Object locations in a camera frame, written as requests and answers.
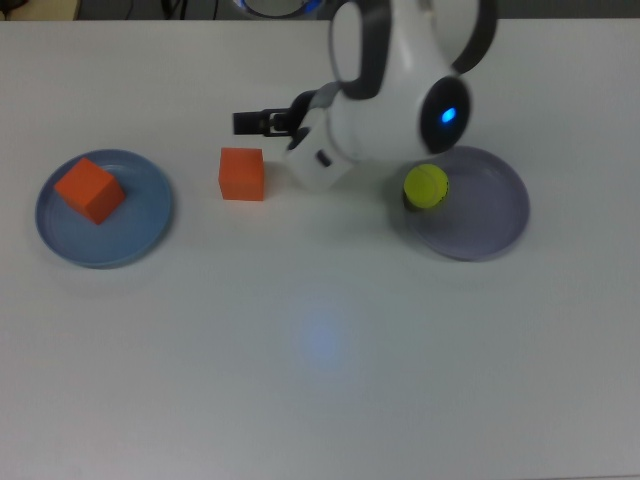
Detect orange foam cube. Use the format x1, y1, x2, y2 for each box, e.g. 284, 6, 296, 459
53, 157, 126, 226
218, 147, 265, 202

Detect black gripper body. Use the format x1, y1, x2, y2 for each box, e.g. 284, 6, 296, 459
286, 87, 326, 151

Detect purple plastic plate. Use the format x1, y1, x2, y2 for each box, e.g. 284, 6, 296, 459
402, 145, 531, 263

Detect yellow tennis ball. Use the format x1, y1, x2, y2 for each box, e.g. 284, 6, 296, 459
403, 163, 450, 211

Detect blue plastic plate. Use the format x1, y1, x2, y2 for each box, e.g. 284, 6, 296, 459
34, 148, 176, 270

